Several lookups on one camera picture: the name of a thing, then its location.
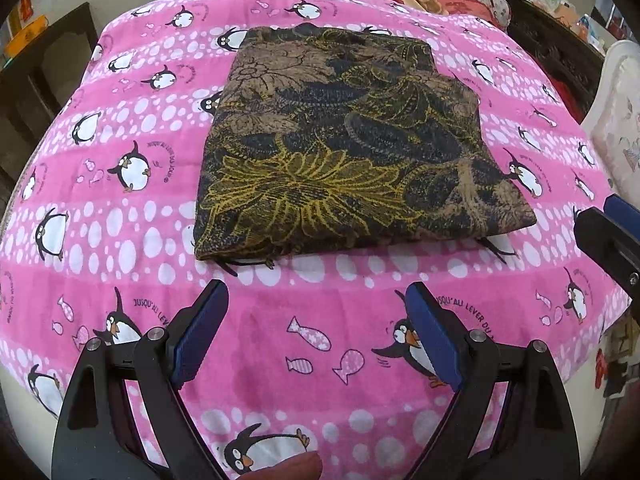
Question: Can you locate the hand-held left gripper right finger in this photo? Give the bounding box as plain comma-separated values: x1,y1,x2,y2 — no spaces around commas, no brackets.
405,282,581,480

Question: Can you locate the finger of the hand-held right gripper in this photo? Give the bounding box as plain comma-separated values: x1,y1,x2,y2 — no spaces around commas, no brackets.
573,194,640,303

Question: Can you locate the dark carved wooden headboard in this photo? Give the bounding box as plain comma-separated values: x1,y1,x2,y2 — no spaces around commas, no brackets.
500,0,607,122

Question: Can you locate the dark floral patterned cloth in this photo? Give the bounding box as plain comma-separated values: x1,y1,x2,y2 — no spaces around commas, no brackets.
192,25,538,263

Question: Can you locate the dark wooden cabinet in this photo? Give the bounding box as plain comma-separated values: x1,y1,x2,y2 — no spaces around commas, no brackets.
0,2,98,196

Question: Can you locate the person's left hand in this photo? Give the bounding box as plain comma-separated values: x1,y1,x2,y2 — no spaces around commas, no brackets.
267,451,322,480

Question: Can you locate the orange box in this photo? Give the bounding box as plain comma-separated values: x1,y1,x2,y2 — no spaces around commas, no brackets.
4,15,49,59

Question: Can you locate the pile of colourful packets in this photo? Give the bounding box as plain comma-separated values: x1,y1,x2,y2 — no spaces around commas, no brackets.
537,0,608,51

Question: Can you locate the pink penguin print blanket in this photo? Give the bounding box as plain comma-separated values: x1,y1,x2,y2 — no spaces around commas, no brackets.
0,0,633,480

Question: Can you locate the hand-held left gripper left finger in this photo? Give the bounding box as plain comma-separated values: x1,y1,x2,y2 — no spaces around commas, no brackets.
51,280,231,480

